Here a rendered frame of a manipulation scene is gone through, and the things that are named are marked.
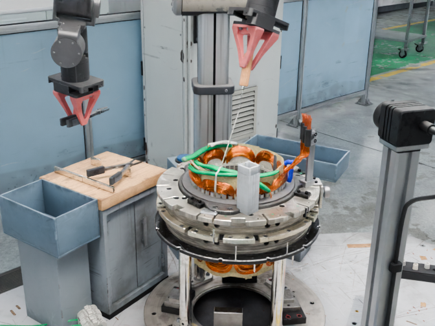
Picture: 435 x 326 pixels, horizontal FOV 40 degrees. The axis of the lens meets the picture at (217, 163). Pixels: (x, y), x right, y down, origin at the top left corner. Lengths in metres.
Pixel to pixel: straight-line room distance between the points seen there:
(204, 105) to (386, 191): 0.97
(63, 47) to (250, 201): 0.44
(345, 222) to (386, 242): 2.78
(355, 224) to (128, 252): 2.31
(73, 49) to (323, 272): 0.80
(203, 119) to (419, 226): 2.17
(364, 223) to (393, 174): 2.84
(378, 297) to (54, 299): 0.73
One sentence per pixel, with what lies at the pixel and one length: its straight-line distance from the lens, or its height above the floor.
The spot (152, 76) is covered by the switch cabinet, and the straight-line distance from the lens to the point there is 3.61.
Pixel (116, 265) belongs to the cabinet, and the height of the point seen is 0.89.
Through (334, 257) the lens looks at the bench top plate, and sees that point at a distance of 1.57.
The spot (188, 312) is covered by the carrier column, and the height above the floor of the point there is 0.85.
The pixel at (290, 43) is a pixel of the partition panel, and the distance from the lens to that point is 4.79.
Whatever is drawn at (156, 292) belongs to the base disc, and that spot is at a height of 0.80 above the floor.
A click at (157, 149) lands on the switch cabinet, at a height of 0.26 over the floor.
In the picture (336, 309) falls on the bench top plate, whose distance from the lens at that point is 1.38.
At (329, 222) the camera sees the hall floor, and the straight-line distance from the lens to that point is 3.46.
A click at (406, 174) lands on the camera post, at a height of 1.32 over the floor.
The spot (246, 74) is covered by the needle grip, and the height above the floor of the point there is 1.32.
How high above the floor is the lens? 1.57
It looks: 22 degrees down
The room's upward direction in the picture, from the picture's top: 1 degrees clockwise
